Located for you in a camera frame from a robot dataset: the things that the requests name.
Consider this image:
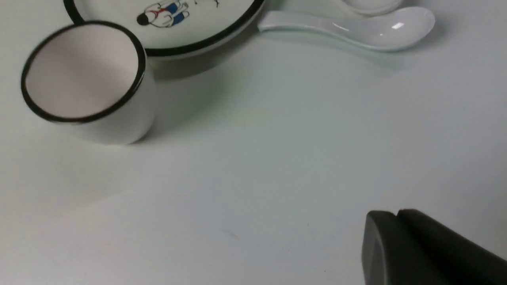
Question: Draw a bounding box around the white plate with cartoon print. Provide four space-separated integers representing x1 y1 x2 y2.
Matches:
63 0 265 59

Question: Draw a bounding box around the white cup with black rim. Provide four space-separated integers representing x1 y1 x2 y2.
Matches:
20 21 157 145

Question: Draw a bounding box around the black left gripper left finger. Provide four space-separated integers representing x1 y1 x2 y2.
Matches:
361 211 440 285

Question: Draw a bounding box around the pale blue ceramic spoon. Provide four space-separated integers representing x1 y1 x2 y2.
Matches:
257 7 436 52

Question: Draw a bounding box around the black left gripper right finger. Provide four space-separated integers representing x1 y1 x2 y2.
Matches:
397 209 507 285

